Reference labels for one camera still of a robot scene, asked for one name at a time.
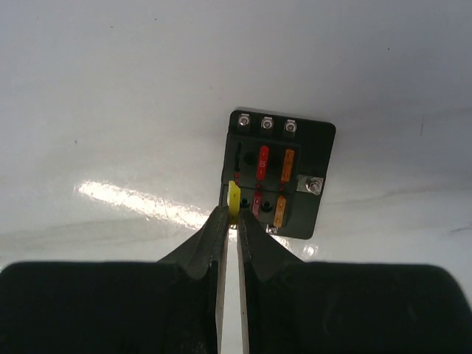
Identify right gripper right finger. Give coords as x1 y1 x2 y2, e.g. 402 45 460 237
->
238 212 471 353

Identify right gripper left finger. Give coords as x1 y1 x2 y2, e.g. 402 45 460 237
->
1 206 229 353

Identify brown blade fuse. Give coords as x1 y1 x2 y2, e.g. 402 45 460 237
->
273 195 287 228

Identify dark red blade fuse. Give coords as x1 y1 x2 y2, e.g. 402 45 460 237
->
251 190 262 219

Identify yellow blade fuse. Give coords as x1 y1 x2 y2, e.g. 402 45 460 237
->
227 181 241 225

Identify black fuse box base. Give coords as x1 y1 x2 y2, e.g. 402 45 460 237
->
219 109 336 240

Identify bright red blade fuse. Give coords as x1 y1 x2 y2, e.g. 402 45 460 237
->
256 145 270 181

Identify orange blade fuse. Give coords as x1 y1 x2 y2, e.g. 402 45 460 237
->
280 149 295 184

